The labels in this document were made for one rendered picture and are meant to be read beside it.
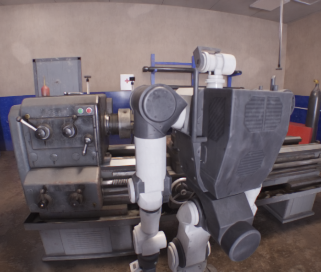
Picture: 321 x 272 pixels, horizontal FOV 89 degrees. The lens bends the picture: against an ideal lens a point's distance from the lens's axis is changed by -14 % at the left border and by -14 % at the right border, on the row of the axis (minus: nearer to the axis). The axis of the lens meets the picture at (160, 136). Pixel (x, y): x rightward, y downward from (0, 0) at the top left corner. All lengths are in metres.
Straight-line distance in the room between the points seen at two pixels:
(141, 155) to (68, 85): 4.26
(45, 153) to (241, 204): 1.26
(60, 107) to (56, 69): 3.48
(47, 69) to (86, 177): 3.80
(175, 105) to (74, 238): 1.50
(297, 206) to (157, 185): 2.10
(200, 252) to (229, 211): 0.41
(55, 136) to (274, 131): 1.26
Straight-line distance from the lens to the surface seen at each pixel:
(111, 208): 1.57
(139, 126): 0.49
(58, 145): 1.40
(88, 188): 1.34
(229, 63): 0.62
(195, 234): 0.84
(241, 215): 0.62
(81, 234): 1.71
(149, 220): 0.64
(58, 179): 1.40
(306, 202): 2.57
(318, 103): 4.10
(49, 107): 1.38
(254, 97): 0.44
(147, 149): 0.49
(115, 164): 1.41
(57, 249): 1.88
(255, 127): 0.46
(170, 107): 0.44
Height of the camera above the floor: 1.36
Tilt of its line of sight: 14 degrees down
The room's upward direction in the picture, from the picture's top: straight up
